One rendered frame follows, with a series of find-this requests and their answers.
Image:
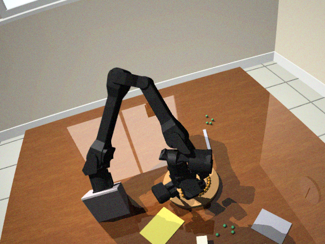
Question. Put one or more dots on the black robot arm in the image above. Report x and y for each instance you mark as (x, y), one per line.
(183, 155)

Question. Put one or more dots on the tan round board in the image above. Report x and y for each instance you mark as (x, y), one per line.
(200, 200)

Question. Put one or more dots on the pale yellow rectangular card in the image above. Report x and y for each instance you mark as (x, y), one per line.
(162, 227)

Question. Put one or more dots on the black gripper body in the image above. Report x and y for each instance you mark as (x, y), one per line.
(163, 193)

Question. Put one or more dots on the white rectangular sheet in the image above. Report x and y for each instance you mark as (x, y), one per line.
(271, 226)

